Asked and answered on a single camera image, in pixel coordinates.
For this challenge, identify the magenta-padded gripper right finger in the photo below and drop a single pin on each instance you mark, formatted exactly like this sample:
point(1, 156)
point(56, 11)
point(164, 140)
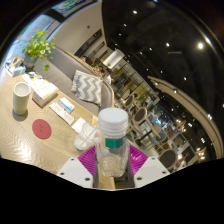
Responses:
point(151, 170)

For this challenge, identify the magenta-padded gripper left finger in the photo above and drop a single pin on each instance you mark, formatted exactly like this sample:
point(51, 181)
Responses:
point(75, 173)

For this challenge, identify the clear white-capped water bottle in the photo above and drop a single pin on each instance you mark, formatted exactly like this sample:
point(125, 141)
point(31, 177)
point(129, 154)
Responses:
point(113, 156)

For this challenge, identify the white paper napkin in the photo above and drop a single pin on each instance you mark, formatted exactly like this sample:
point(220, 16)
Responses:
point(78, 125)

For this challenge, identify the flat round red coaster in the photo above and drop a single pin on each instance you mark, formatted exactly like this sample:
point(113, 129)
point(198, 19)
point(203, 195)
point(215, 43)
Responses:
point(41, 129)

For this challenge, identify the group of wooden dining chairs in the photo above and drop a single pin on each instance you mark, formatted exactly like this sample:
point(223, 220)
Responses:
point(140, 115)

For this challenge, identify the blue white small card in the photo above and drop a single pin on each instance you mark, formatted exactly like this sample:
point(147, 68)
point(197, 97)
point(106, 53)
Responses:
point(66, 105)

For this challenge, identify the grey white chevron cushion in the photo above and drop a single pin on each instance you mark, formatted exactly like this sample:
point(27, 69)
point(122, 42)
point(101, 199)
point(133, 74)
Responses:
point(89, 87)

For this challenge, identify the white printed tissue box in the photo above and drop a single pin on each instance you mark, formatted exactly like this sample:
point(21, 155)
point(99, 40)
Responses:
point(43, 91)

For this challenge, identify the pale green ceramic mug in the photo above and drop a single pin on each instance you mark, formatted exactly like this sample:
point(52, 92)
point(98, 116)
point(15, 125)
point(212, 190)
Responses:
point(20, 100)

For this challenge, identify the person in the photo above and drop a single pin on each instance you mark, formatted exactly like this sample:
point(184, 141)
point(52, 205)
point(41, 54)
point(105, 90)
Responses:
point(107, 76)
point(100, 69)

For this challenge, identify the grey curved sofa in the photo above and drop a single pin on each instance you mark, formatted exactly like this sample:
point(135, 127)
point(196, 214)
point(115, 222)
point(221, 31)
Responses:
point(63, 68)

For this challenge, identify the green potted plant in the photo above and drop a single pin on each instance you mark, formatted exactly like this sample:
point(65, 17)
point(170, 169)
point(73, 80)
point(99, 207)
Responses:
point(38, 48)

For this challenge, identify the group of ceiling lights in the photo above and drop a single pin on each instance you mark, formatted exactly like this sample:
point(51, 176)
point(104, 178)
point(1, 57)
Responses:
point(200, 45)

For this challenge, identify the colourful window poster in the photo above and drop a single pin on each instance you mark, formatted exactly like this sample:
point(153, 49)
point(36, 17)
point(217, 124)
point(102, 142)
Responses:
point(71, 5)

